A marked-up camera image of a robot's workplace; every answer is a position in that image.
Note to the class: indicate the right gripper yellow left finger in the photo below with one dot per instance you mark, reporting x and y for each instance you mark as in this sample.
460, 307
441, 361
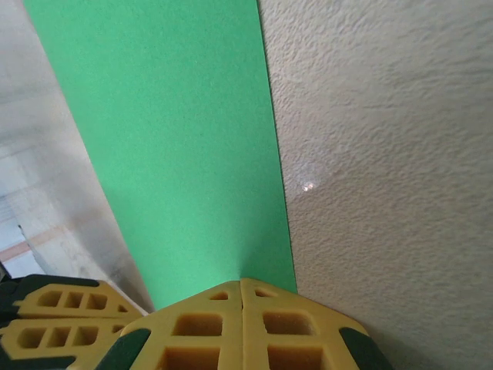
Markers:
192, 331

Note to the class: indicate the green square paper sheet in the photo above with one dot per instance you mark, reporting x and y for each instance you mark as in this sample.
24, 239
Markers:
173, 135

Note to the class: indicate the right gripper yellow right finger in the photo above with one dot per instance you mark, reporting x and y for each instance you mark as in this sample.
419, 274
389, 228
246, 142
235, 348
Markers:
300, 331

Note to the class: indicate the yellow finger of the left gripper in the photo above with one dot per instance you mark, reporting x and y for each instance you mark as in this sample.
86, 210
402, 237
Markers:
77, 287
92, 327

